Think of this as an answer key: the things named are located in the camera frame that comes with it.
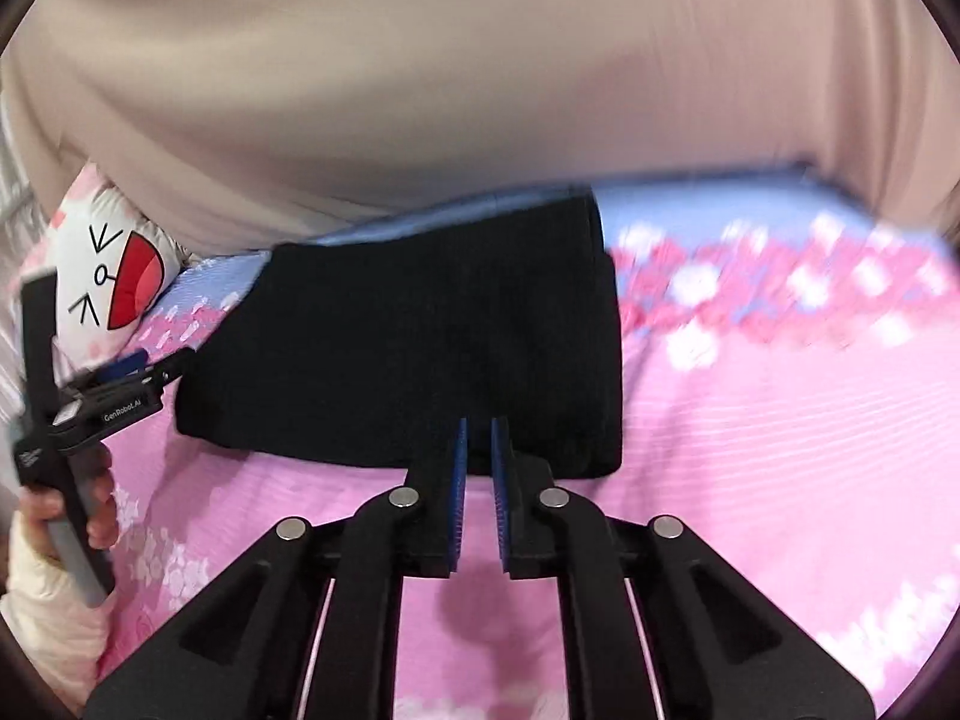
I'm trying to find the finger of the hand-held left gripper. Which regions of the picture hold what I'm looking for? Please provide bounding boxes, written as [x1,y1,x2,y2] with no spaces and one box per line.
[96,347,149,385]
[141,347,205,392]

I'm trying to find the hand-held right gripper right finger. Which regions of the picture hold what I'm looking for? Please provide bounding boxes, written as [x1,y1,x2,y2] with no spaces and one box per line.
[490,416,878,720]

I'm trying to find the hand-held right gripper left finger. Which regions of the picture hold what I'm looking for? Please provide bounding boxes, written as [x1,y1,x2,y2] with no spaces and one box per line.
[84,416,470,720]

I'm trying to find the black pants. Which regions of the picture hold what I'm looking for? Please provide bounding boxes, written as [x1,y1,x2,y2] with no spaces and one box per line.
[174,191,625,479]

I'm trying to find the person's left forearm cream sleeve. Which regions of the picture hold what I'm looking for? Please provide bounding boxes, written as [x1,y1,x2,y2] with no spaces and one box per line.
[0,514,110,717]

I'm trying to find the person's left hand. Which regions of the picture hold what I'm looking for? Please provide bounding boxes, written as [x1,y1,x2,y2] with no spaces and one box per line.
[16,447,121,565]

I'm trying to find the cat face print pillow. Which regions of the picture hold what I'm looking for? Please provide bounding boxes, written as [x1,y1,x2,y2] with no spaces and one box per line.
[19,161,192,383]

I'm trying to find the pink floral bed sheet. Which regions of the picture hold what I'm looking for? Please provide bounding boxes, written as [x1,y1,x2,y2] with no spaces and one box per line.
[94,172,960,720]

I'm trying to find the beige padded headboard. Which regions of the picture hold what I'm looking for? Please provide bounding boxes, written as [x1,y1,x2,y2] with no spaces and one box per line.
[0,0,960,263]

